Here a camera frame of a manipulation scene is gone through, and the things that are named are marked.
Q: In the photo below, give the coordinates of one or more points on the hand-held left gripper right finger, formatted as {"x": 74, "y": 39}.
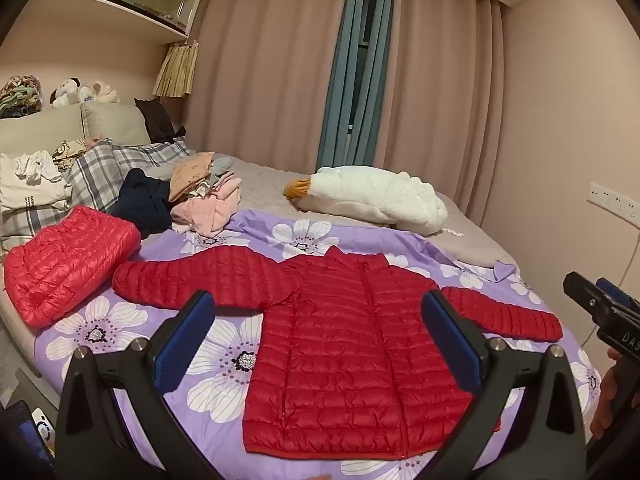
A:
{"x": 450, "y": 340}

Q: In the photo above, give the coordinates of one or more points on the white goose plush toy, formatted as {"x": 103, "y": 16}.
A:
{"x": 380, "y": 195}

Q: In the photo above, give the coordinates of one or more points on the dark tablet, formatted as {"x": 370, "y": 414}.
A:
{"x": 25, "y": 440}

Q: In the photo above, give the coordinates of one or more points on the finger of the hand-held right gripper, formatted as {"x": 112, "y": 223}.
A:
{"x": 617, "y": 292}
{"x": 585, "y": 295}

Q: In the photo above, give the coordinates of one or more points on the pleated yellow fabric shade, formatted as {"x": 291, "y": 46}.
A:
{"x": 175, "y": 70}

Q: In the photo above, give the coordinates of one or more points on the grey garment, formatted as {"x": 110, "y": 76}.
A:
{"x": 220, "y": 165}

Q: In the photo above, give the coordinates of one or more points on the white wall socket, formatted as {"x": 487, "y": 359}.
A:
{"x": 612, "y": 201}

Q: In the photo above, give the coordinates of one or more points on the white folded clothes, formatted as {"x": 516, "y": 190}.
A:
{"x": 30, "y": 195}

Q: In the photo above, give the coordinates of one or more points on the teal curtain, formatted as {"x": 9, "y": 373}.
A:
{"x": 345, "y": 85}

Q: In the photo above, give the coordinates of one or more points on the tan garment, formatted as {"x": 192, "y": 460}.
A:
{"x": 187, "y": 175}

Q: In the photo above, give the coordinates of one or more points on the white dog plush toy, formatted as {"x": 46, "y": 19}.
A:
{"x": 70, "y": 94}

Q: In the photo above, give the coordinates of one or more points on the printed cream cloth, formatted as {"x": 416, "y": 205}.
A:
{"x": 70, "y": 150}

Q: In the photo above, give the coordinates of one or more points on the beige headboard cushion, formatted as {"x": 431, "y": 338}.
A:
{"x": 115, "y": 122}
{"x": 35, "y": 130}

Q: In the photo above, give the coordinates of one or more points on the cream plush toy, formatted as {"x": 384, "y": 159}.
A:
{"x": 106, "y": 92}

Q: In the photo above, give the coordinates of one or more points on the white wall cabinet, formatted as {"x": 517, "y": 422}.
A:
{"x": 115, "y": 10}

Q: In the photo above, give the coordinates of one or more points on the person's right hand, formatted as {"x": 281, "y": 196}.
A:
{"x": 607, "y": 400}

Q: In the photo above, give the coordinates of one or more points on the dark red puffer jacket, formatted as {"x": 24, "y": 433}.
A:
{"x": 350, "y": 350}

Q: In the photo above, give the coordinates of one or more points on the dark brown cushion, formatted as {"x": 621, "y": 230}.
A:
{"x": 157, "y": 120}

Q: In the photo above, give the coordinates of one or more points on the navy garment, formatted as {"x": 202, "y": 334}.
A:
{"x": 142, "y": 200}

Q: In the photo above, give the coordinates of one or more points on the light red puffer jacket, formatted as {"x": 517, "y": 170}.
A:
{"x": 65, "y": 260}

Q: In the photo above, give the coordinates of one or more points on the crocheted multicolour cloth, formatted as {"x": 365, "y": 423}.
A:
{"x": 20, "y": 95}

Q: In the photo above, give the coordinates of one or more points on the pink garment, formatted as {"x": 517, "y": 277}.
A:
{"x": 210, "y": 210}

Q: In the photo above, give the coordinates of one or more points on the purple floral duvet cover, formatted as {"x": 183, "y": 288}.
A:
{"x": 225, "y": 360}

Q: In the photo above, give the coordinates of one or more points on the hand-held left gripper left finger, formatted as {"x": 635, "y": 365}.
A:
{"x": 182, "y": 340}

